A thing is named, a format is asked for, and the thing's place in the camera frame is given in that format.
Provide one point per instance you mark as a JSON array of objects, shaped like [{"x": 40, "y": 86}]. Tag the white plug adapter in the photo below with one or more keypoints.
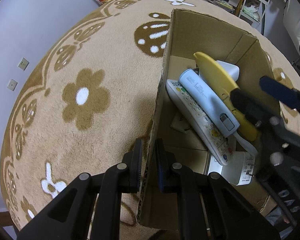
[{"x": 235, "y": 167}]

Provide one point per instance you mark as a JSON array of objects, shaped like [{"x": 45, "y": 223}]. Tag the white padded chair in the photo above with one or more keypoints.
[{"x": 295, "y": 25}]

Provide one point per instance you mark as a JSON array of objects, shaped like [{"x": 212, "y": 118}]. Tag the white wall socket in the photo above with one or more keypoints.
[
  {"x": 23, "y": 63},
  {"x": 12, "y": 84}
]

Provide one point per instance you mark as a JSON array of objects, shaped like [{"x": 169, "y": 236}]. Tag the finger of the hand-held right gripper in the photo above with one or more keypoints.
[
  {"x": 280, "y": 92},
  {"x": 247, "y": 107}
]

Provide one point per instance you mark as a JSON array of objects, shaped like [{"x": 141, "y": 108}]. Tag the brown cardboard box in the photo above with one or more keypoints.
[{"x": 210, "y": 30}]

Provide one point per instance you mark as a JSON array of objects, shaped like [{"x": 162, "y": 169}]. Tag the yellow green oval paddle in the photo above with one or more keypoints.
[{"x": 215, "y": 72}]

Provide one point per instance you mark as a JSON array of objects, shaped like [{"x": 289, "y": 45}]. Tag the tan card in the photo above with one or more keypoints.
[{"x": 178, "y": 122}]

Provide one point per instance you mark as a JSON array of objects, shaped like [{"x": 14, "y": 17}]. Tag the person's blue jeans leg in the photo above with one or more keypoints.
[{"x": 275, "y": 217}]

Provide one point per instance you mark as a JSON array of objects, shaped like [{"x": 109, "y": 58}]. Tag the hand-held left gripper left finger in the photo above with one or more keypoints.
[{"x": 137, "y": 165}]

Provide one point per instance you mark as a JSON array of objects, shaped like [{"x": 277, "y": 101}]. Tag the white remote control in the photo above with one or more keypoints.
[{"x": 190, "y": 107}]

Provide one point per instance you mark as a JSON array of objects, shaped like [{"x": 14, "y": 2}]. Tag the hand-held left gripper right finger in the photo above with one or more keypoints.
[{"x": 160, "y": 165}]

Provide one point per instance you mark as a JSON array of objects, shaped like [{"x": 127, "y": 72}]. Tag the white trolley cart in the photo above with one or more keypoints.
[{"x": 251, "y": 11}]

